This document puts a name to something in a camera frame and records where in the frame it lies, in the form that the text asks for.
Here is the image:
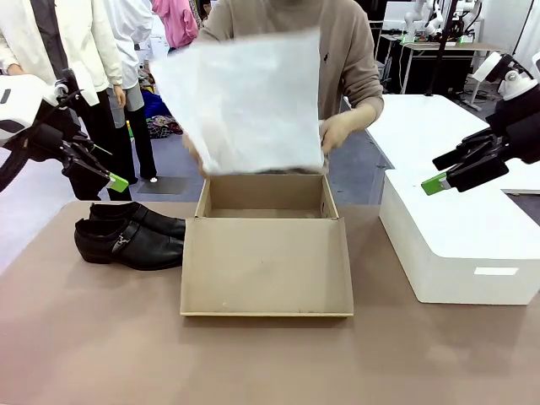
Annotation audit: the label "bystander in pink top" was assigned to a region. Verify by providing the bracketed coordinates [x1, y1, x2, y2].
[151, 0, 200, 50]

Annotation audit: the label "grey floor mat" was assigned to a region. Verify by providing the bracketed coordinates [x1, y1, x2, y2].
[137, 176, 191, 196]

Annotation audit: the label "black leather buckle shoe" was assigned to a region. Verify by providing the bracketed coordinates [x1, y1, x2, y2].
[88, 201, 186, 240]
[73, 218, 186, 271]

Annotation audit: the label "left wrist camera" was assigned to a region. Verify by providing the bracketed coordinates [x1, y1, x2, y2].
[52, 67, 100, 109]

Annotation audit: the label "bystander in black trousers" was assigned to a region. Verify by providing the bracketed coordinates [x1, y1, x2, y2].
[103, 0, 159, 183]

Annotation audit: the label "white table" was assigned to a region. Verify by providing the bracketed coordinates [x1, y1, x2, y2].
[364, 93, 540, 196]

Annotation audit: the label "blue bag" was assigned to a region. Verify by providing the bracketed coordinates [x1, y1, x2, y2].
[141, 89, 165, 120]

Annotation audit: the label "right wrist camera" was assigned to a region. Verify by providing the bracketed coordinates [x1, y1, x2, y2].
[472, 52, 532, 92]

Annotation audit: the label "white tissue paper sheet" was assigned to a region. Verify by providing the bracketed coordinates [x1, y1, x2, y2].
[150, 25, 325, 176]

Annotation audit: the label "person's left forearm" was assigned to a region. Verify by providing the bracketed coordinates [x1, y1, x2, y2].
[337, 94, 385, 132]

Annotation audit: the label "patterned cloth pile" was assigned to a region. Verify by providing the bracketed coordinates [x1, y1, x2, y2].
[147, 113, 185, 140]

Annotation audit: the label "background desk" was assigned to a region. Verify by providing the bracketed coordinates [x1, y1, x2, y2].
[398, 40, 507, 111]

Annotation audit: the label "white storage boxes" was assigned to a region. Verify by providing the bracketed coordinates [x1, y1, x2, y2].
[143, 34, 170, 61]

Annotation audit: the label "person's left hand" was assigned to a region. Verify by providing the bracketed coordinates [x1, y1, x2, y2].
[319, 109, 360, 152]

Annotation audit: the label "black stand pole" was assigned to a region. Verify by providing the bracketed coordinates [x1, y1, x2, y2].
[424, 0, 461, 99]

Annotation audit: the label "bystander in white jacket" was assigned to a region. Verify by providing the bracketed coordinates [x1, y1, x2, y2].
[0, 0, 136, 203]

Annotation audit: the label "white foam block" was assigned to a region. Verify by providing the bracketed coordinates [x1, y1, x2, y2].
[378, 169, 540, 305]

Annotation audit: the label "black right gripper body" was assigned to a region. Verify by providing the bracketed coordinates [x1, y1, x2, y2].
[490, 94, 540, 166]

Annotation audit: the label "person's right hand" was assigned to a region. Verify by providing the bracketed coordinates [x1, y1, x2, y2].
[181, 132, 209, 179]

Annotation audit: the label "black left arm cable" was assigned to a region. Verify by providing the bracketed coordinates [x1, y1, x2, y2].
[0, 142, 37, 193]

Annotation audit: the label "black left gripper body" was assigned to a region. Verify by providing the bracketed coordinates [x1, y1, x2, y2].
[24, 121, 89, 165]

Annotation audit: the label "brown cardboard shoe box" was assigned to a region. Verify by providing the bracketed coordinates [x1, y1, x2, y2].
[180, 174, 354, 318]

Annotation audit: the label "person in beige sweater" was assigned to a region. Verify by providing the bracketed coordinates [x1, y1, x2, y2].
[197, 0, 385, 127]

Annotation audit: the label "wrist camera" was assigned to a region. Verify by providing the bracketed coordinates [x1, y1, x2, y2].
[52, 67, 100, 109]
[472, 52, 532, 92]

